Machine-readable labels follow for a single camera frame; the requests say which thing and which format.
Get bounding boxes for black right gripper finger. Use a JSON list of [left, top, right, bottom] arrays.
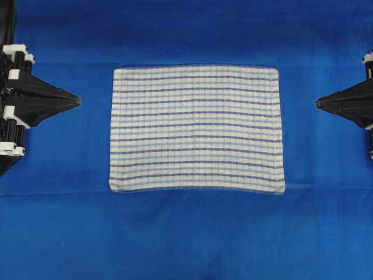
[[316, 101, 372, 128], [316, 80, 368, 104]]

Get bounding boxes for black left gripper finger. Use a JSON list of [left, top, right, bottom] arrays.
[[5, 100, 80, 128], [8, 69, 79, 102]]

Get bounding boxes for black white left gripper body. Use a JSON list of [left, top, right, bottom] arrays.
[[1, 44, 35, 156]]

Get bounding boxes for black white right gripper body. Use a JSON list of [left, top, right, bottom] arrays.
[[362, 50, 372, 159]]

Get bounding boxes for blue striped white towel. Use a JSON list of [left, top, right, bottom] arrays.
[[108, 64, 286, 194]]

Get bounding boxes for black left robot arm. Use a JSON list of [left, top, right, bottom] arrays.
[[1, 44, 81, 174]]

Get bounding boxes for blue table cloth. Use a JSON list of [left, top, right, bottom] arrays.
[[1, 1, 372, 279]]

